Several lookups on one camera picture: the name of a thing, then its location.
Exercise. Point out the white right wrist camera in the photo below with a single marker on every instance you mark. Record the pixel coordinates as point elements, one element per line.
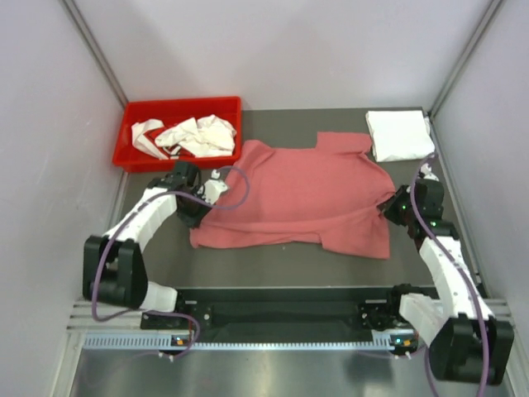
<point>426,172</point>

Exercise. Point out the right aluminium corner post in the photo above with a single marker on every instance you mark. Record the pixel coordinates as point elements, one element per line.
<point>493,8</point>

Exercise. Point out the pink t shirt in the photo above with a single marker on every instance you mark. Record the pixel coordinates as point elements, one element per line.
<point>328,195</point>

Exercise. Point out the aluminium corner post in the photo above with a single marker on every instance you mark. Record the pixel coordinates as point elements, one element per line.
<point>493,8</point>
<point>76,16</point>

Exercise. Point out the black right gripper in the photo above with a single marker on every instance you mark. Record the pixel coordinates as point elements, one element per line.
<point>388,208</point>

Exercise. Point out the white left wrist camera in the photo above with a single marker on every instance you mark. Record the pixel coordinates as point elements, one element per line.
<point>213,188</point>

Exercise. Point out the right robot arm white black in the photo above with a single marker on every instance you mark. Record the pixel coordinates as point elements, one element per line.
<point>465,341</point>

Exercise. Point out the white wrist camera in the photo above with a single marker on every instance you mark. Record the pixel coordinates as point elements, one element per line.
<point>213,188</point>
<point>426,172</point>

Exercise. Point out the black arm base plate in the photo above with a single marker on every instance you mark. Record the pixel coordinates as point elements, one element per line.
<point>390,295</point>

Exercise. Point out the left aluminium corner post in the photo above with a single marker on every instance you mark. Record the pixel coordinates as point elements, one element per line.
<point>76,16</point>

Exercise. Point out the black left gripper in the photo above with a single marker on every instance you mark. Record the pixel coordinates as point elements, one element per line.
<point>195,221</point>

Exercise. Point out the white and red t shirt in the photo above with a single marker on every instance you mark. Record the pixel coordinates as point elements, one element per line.
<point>205,137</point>

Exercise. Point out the aluminium frame rail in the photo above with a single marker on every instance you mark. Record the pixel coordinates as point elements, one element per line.
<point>369,315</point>

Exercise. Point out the folded white t shirt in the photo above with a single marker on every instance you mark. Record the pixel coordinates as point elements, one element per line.
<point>399,135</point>

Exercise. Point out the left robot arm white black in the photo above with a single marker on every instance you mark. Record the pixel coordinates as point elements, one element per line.
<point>113,266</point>

